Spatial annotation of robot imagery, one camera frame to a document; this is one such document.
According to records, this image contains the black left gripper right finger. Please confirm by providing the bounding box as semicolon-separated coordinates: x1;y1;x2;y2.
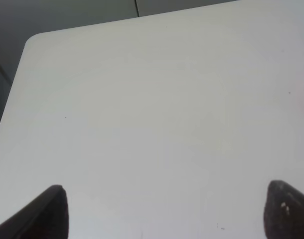
263;180;304;239

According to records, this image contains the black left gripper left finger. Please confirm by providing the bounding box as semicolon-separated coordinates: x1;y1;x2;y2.
0;185;69;239

